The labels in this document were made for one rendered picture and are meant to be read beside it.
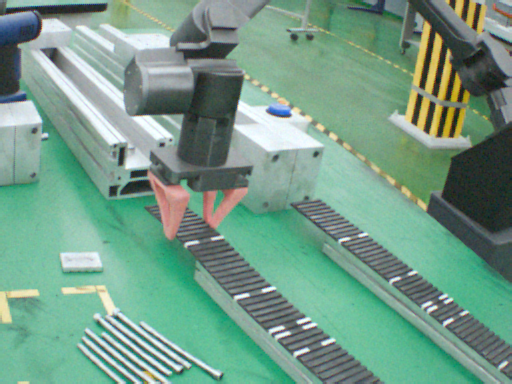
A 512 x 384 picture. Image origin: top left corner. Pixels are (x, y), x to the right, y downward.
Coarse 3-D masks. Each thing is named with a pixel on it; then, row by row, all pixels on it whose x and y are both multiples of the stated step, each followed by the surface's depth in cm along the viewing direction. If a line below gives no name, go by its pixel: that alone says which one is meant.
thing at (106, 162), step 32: (32, 64) 117; (64, 64) 118; (64, 96) 96; (96, 96) 102; (64, 128) 97; (96, 128) 83; (128, 128) 91; (160, 128) 86; (96, 160) 84; (128, 160) 85; (128, 192) 85
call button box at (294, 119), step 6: (258, 108) 110; (264, 108) 111; (264, 114) 108; (270, 114) 108; (276, 114) 108; (294, 114) 110; (276, 120) 106; (282, 120) 106; (288, 120) 107; (294, 120) 108; (300, 120) 108; (306, 120) 109; (294, 126) 108; (300, 126) 108; (306, 126) 109; (306, 132) 110
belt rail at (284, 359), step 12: (204, 276) 69; (204, 288) 68; (216, 288) 67; (216, 300) 67; (228, 300) 65; (228, 312) 65; (240, 312) 64; (240, 324) 63; (252, 324) 62; (252, 336) 62; (264, 336) 61; (264, 348) 60; (276, 348) 59; (276, 360) 59; (288, 360) 58; (288, 372) 57; (300, 372) 57
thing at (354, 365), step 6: (342, 366) 55; (348, 366) 55; (354, 366) 55; (360, 366) 55; (330, 372) 53; (336, 372) 54; (342, 372) 54; (348, 372) 54; (354, 372) 54; (360, 372) 54; (318, 378) 53; (324, 378) 53; (330, 378) 53; (336, 378) 53; (342, 378) 53; (348, 378) 53
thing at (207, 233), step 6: (204, 228) 73; (210, 228) 73; (180, 234) 71; (186, 234) 71; (192, 234) 71; (198, 234) 72; (204, 234) 72; (210, 234) 72; (216, 234) 72; (180, 240) 70; (186, 240) 70; (192, 240) 70; (198, 240) 71
